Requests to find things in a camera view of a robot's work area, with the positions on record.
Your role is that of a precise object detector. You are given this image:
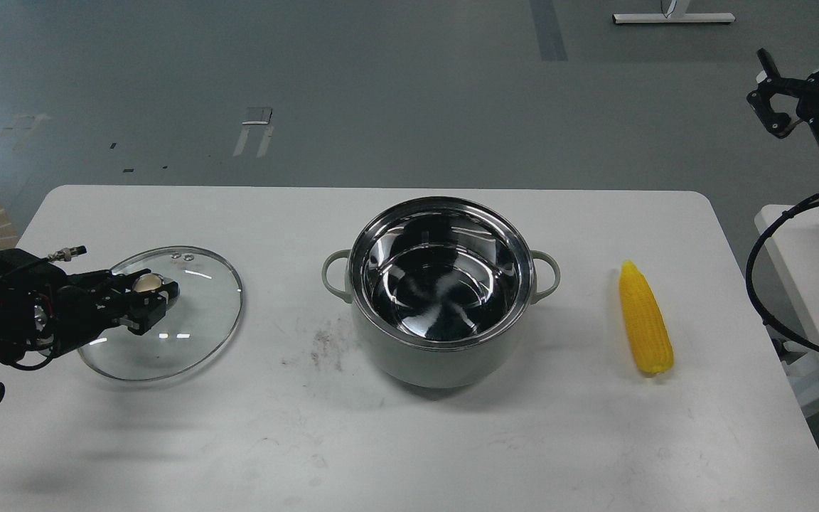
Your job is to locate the grey-green cooking pot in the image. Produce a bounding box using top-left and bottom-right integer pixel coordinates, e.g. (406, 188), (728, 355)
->
(321, 196), (562, 390)

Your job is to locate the white furniture base bar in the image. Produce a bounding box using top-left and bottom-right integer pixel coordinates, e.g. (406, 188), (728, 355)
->
(612, 13), (737, 25)

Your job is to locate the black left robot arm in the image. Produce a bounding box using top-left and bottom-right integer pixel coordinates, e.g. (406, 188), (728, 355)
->
(0, 246), (180, 402)

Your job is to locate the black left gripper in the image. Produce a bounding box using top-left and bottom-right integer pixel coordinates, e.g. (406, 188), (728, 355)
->
(0, 247), (180, 370)

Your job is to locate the yellow corn cob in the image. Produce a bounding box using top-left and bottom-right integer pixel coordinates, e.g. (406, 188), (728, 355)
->
(619, 260), (674, 375)

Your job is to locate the glass pot lid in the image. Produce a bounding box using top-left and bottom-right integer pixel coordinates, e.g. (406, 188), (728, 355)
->
(77, 245), (243, 383)

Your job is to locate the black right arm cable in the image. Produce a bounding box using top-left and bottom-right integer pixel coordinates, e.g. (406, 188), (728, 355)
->
(745, 192), (819, 372)

